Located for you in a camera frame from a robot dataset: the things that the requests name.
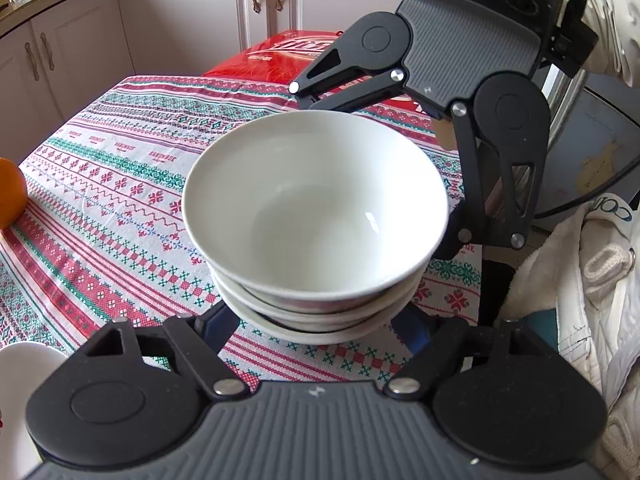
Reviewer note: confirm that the red gift box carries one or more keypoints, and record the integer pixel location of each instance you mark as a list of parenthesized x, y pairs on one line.
[(282, 57)]

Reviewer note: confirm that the patterned red green tablecloth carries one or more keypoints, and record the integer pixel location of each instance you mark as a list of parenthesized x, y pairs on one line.
[(102, 236)]

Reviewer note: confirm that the bumpy orange without leaf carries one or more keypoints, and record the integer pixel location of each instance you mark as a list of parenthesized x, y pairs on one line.
[(13, 193)]

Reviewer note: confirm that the white floral bowl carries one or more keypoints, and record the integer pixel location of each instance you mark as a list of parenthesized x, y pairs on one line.
[(303, 310), (315, 205), (322, 328)]

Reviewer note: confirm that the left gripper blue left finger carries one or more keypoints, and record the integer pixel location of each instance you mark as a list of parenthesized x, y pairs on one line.
[(216, 326)]

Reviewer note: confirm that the white stained plate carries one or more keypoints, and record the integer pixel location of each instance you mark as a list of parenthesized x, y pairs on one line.
[(24, 367)]

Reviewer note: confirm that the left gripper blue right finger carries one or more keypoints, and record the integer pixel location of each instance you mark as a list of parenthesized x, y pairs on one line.
[(415, 328)]

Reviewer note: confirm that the white kitchen cabinets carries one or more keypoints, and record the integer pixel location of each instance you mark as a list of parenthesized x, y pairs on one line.
[(57, 56)]

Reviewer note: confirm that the right hand cream glove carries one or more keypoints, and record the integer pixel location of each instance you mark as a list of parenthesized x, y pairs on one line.
[(616, 54)]

